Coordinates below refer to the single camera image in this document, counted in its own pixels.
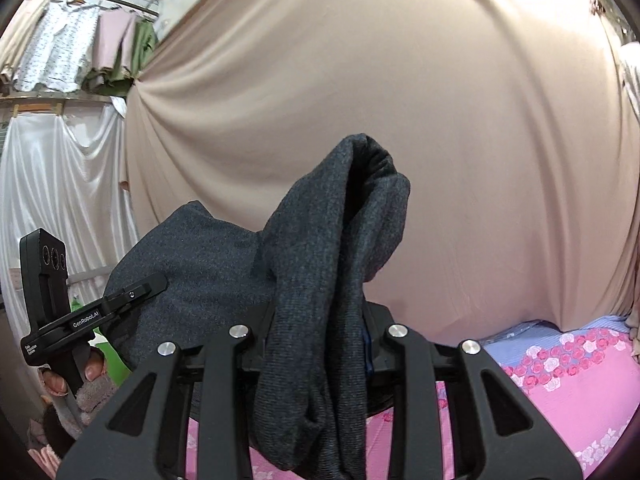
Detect pink hanging garment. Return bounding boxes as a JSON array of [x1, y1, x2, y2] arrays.
[[92, 8, 138, 70]]

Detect beige curtain backdrop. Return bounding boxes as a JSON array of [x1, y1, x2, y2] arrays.
[[120, 0, 639, 342]]

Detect beige hanging garment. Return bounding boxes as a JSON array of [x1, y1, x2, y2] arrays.
[[0, 0, 50, 86]]

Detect white floral hanging shirt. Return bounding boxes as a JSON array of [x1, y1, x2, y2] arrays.
[[13, 1, 101, 93]]

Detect dark grey pants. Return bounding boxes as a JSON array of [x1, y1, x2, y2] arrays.
[[103, 134, 410, 479]]

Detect white satin curtain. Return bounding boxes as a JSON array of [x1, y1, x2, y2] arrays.
[[1, 102, 138, 340]]

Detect green plush toy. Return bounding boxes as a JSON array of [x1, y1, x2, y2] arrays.
[[89, 328, 131, 386]]

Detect pink rose bed sheet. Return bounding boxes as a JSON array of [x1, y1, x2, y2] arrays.
[[184, 314, 640, 480]]

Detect green hanging garment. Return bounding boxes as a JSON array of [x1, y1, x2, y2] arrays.
[[81, 14, 157, 98]]

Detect left hand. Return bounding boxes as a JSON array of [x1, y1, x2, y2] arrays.
[[38, 347, 107, 398]]

